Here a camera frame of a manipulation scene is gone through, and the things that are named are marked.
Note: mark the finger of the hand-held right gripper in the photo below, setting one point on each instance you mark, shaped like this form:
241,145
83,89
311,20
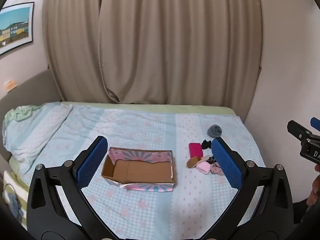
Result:
297,128
316,124

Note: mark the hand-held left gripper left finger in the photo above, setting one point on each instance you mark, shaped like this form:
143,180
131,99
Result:
91,162

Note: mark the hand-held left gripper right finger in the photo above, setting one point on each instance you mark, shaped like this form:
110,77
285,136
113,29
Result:
226,165

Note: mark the black patterned cloth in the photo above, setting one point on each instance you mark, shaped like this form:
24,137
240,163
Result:
212,159

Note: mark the pink fuzzy sock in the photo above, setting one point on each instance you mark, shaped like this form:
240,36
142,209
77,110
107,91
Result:
203,167

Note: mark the round orange-brown soft pad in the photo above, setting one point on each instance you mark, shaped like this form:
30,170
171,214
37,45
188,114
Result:
192,162

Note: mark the magenta cloth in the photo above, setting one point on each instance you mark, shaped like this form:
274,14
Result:
195,150

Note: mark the cardboard box with pink lining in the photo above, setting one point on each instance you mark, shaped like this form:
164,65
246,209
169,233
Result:
140,173

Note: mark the person's right hand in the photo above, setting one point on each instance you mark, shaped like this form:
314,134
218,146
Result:
315,187

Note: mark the black rolled sock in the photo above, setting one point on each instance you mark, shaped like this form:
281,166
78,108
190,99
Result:
206,144

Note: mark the grey rolled sock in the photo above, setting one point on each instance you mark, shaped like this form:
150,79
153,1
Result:
215,131

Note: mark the light blue dotted pillow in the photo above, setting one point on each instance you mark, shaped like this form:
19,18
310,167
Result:
37,135

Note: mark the dark cloth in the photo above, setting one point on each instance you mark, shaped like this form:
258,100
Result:
301,212

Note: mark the green mattress sheet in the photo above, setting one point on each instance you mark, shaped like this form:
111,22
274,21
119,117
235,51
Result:
150,105

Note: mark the green crumpled cloth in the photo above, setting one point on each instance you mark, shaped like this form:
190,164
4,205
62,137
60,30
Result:
21,112

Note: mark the beige padded headboard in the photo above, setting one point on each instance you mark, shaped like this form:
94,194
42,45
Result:
32,90

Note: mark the beige curtain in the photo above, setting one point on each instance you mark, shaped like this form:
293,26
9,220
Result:
180,42
75,42

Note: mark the framed wall poster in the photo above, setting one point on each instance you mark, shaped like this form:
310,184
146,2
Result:
15,27

